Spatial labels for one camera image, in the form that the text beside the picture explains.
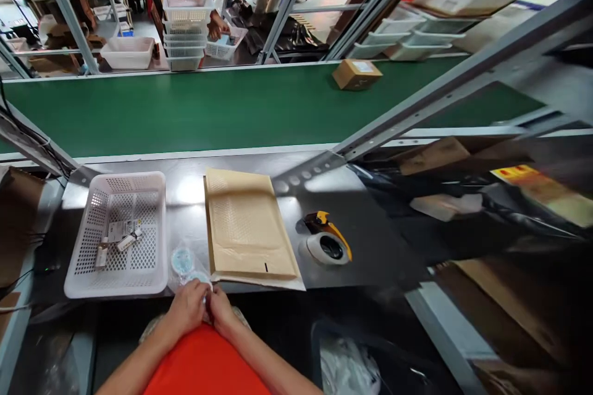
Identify yellow black tape dispenser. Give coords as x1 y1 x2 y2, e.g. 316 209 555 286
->
296 210 353 268

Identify person's left hand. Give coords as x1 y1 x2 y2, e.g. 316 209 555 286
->
167 278 214 334

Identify black bin with plastic bags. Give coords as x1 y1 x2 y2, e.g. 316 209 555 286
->
310 316 464 395

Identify rack of white bins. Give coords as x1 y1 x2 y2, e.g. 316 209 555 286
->
351 0 552 62

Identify person's right hand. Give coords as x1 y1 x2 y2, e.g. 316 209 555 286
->
206 285 242 335

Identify green conveyor belt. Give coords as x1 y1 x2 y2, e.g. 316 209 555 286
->
0 56 547 155

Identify white basket with blue item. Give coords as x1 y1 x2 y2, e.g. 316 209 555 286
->
203 26 249 62

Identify person's right fingers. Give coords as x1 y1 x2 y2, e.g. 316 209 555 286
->
206 285 228 326

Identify stack of tan padded envelopes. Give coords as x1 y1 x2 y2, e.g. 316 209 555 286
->
203 167 307 292

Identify person's body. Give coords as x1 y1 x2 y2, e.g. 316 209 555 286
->
138 306 274 395

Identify white plastic bin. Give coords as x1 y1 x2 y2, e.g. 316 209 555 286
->
99 36 156 70

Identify clear bag with round discs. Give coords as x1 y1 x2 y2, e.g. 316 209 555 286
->
167 236 215 309

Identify person's left fingers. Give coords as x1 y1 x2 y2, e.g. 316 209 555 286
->
188 278 214 310

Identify shelf of packing materials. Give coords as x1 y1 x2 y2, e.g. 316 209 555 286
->
351 133 593 275

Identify small white packets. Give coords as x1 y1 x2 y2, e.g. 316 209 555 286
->
94 220 145 271

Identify small cardboard box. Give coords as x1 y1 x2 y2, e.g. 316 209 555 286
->
331 58 384 91

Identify stack of white baskets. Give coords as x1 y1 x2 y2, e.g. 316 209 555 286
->
161 0 215 73

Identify grey metal frame strut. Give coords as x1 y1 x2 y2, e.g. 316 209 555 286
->
272 0 593 192

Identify white perforated plastic basket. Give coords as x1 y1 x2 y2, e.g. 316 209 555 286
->
63 170 169 299

